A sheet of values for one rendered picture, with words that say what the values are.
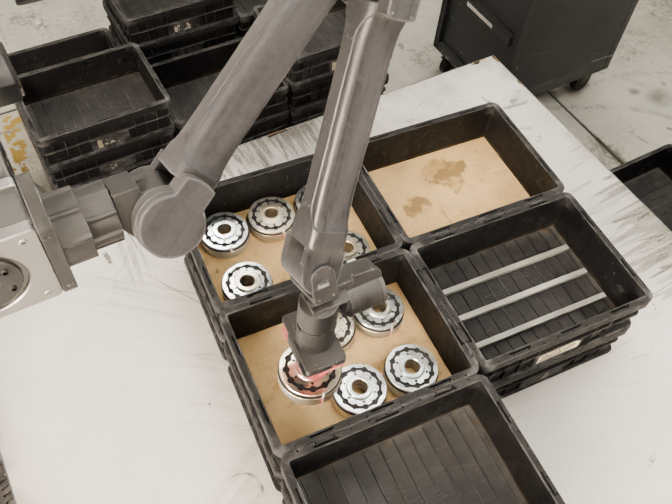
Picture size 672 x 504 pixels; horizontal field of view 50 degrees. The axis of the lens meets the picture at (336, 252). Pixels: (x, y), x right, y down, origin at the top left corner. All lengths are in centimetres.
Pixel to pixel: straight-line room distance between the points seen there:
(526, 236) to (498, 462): 53
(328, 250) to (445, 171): 84
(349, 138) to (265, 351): 64
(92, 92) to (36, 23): 120
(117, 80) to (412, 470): 163
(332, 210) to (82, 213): 31
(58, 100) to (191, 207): 167
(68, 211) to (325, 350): 45
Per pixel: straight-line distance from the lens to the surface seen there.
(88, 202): 81
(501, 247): 163
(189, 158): 81
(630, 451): 163
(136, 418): 154
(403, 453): 136
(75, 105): 242
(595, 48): 318
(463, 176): 174
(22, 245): 78
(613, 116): 334
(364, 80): 88
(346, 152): 90
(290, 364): 117
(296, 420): 136
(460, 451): 138
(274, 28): 82
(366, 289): 101
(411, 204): 165
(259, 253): 155
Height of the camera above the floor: 209
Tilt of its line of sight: 54 degrees down
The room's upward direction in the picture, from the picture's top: 6 degrees clockwise
